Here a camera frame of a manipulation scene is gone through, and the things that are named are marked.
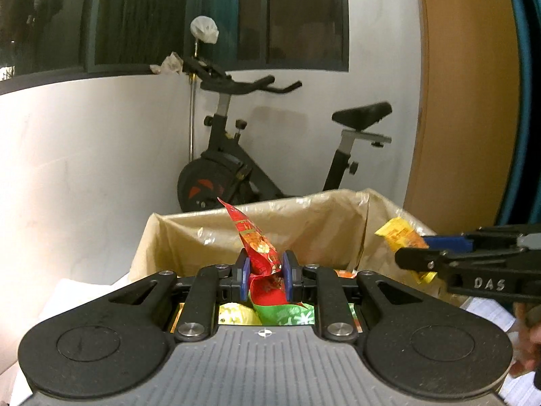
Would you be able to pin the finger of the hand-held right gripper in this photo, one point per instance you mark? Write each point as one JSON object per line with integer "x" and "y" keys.
{"x": 448, "y": 242}
{"x": 422, "y": 259}

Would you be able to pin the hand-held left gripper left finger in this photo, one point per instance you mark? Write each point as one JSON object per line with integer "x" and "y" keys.
{"x": 243, "y": 275}

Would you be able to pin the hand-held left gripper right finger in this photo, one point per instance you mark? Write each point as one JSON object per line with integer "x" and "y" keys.
{"x": 289, "y": 275}

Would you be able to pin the red green snack packet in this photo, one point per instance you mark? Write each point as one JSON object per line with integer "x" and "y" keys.
{"x": 264, "y": 258}

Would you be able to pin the orange snack packet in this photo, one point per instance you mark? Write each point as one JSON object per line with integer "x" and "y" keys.
{"x": 347, "y": 274}

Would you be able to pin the brown cardboard box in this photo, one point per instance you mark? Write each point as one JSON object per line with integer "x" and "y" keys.
{"x": 143, "y": 258}

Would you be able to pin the person's right hand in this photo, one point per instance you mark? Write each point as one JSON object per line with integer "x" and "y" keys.
{"x": 526, "y": 346}

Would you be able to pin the yellow green snack packet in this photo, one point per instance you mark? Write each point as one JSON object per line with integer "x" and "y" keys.
{"x": 236, "y": 315}

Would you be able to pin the black exercise bike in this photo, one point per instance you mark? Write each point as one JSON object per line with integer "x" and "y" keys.
{"x": 219, "y": 169}

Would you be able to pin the wooden panel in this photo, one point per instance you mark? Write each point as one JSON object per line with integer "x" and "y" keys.
{"x": 465, "y": 93}

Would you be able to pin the checked tablecloth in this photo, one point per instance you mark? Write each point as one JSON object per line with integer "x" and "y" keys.
{"x": 76, "y": 292}

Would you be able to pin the metal pole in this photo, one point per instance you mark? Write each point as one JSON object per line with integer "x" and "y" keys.
{"x": 192, "y": 114}

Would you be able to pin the crumpled white tissue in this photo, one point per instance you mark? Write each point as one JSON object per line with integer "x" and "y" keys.
{"x": 167, "y": 63}

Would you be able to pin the white plastic bag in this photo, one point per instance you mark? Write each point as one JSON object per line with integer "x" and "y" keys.
{"x": 204, "y": 29}

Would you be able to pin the dark framed window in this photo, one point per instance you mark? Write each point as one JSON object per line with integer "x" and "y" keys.
{"x": 148, "y": 12}

